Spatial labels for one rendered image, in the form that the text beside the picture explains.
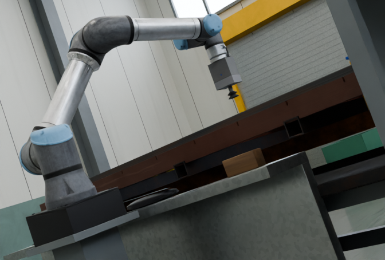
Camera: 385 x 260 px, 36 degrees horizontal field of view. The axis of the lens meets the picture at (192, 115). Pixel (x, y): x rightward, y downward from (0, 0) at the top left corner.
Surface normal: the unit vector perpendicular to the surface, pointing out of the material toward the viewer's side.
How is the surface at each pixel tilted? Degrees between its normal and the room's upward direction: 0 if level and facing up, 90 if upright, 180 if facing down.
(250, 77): 90
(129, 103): 90
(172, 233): 90
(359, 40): 90
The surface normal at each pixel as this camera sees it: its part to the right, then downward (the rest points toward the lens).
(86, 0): 0.70, -0.33
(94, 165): -0.63, 0.14
